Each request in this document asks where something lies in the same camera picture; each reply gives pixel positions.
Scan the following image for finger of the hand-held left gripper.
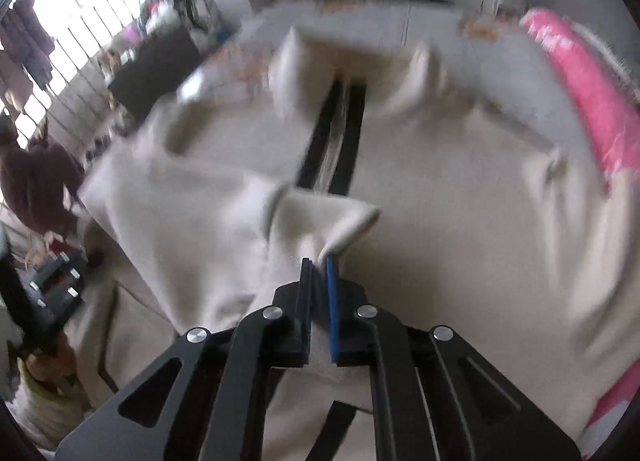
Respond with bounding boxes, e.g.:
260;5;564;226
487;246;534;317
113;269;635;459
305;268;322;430
27;251;88;327

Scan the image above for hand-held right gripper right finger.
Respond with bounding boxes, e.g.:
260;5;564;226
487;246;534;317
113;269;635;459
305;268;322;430
325;255;583;461

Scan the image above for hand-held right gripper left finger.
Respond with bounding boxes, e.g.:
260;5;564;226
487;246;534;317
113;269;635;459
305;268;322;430
54;257;315;461

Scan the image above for beige zip jacket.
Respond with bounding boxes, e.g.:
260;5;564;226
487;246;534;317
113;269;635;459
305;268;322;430
65;26;631;461

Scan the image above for person's left forearm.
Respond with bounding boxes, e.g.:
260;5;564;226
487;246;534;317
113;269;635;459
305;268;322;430
0;131;87;238

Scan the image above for metal window railing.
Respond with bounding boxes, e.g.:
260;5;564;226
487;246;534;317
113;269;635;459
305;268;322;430
0;0;166;152

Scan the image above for black cabinet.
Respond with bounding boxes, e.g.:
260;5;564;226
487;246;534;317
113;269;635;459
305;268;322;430
107;28;201;122

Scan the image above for dark hanging coat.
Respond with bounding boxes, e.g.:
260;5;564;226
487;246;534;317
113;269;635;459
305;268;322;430
0;0;56;88

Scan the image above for grey floral bed sheet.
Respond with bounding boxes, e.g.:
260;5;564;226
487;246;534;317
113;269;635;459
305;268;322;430
175;0;591;152

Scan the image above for pink floral blanket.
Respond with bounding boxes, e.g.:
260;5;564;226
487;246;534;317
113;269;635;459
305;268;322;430
520;8;640;457

